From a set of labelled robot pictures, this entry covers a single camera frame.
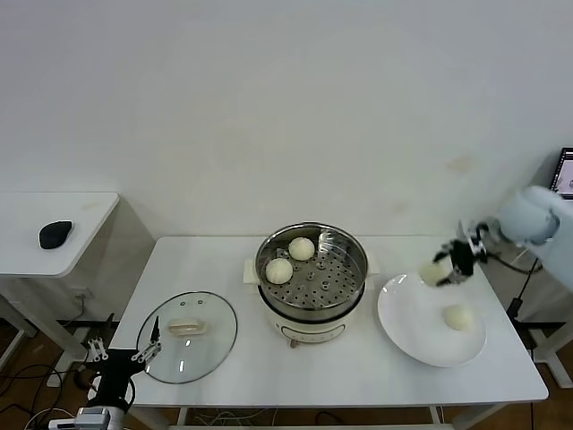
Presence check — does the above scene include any black computer mouse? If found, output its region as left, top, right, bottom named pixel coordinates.
left=38, top=219, right=73, bottom=250

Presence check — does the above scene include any round white plate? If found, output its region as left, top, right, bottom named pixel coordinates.
left=377, top=271, right=488, bottom=369

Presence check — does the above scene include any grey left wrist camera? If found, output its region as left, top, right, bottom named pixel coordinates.
left=75, top=406, right=111, bottom=426

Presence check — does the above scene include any white steamed baozi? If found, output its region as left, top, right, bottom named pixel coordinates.
left=265, top=258, right=295, bottom=285
left=417, top=262, right=449, bottom=288
left=287, top=236, right=315, bottom=262
left=442, top=305, right=475, bottom=332

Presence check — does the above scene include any white side table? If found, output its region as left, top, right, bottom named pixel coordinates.
left=0, top=191, right=158, bottom=389

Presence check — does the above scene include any black power adapter cable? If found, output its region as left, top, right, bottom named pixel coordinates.
left=507, top=259, right=545, bottom=323

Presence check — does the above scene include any white cable bundle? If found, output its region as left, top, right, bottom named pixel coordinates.
left=194, top=408, right=274, bottom=429

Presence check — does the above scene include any open black laptop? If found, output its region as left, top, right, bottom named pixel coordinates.
left=548, top=146, right=573, bottom=202

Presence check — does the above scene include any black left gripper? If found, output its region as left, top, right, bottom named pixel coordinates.
left=87, top=315, right=164, bottom=408

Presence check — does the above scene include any cream electric cooker pot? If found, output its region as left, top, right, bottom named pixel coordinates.
left=243, top=258, right=382, bottom=350

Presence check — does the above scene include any white table underframe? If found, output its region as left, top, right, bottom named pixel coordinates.
left=129, top=405, right=514, bottom=430

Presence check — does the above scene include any round glass pot lid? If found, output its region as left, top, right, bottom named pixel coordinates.
left=136, top=290, right=238, bottom=385

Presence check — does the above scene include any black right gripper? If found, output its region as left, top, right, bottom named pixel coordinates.
left=431, top=221, right=490, bottom=288

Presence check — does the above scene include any stainless steel steamer basket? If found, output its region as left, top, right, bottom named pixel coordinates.
left=255, top=222, right=371, bottom=322

